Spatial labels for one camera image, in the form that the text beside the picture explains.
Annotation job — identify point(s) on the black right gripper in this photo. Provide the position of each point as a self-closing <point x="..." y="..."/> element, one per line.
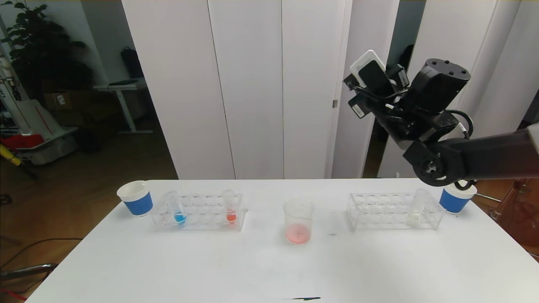
<point x="357" y="107"/>

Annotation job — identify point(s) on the test tube with blue pigment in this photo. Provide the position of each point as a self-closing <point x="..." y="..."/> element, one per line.
<point x="180" y="218"/>

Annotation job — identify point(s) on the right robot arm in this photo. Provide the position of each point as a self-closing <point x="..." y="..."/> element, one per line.
<point x="484" y="158"/>

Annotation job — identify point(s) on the clear acrylic test tube rack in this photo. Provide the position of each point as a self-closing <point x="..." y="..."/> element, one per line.
<point x="210" y="210"/>
<point x="387" y="210"/>

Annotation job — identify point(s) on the test tube with pale pigment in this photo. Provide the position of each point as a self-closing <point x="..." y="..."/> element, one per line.
<point x="414" y="218"/>

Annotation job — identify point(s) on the clear glass beaker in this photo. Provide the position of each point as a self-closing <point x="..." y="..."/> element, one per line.
<point x="298" y="233"/>

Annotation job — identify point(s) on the test tube with red pigment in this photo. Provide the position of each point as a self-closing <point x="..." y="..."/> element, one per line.
<point x="231" y="217"/>

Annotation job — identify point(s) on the blue white paper cup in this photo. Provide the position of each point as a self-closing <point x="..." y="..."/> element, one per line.
<point x="454" y="204"/>
<point x="139" y="204"/>

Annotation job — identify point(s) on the thin metal rod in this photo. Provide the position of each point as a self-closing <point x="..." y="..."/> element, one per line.
<point x="488" y="198"/>

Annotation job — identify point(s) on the black backpack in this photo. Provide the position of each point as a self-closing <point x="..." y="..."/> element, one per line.
<point x="132" y="63"/>

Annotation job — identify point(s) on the white standing desk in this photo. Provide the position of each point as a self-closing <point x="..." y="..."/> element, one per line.
<point x="122" y="87"/>

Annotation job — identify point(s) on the brown cardboard box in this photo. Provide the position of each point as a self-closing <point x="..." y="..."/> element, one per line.
<point x="63" y="105"/>

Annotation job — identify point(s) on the dark green potted plant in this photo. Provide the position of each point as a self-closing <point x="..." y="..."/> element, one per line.
<point x="46" y="54"/>

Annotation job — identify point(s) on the white grey machine base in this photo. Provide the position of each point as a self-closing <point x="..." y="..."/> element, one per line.
<point x="42" y="122"/>

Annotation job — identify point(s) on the yellow black tool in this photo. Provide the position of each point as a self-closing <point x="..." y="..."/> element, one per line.
<point x="8" y="155"/>

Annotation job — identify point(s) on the metal chair leg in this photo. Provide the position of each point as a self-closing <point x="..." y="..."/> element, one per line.
<point x="25" y="272"/>

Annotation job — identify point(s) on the red floor tape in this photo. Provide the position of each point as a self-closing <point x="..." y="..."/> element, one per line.
<point x="10" y="293"/>

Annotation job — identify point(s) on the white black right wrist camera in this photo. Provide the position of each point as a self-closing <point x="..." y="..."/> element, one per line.
<point x="370" y="71"/>

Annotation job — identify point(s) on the brown frame stand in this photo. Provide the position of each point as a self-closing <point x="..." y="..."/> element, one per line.
<point x="522" y="219"/>

